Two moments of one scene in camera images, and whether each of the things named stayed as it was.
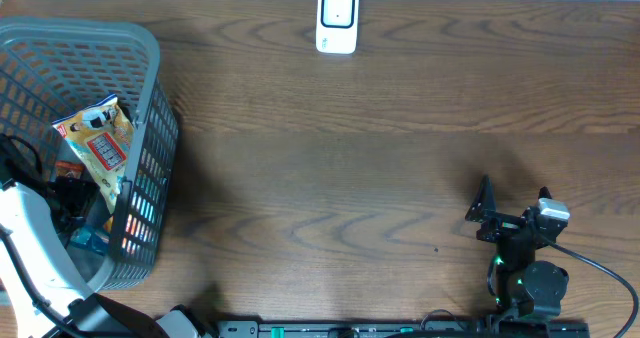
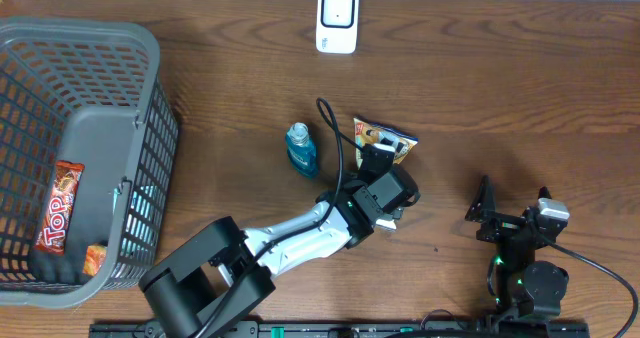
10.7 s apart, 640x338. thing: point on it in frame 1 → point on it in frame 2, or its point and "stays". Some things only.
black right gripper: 481,212 stays
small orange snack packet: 67,168 → 94,259
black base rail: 387,328 stays
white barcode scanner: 337,20 stays
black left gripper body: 70,200 → 394,209
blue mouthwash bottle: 96,241 → 302,153
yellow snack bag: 101,136 → 367,133
